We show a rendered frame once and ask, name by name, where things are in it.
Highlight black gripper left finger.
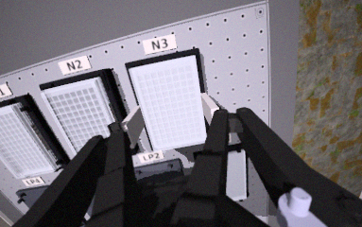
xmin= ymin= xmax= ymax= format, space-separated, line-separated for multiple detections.
xmin=11 ymin=106 xmax=146 ymax=227

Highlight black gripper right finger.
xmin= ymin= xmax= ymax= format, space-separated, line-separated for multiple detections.
xmin=169 ymin=93 xmax=362 ymax=227

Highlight grey perforated base plate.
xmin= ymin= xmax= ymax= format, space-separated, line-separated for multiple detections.
xmin=0 ymin=0 xmax=270 ymax=224

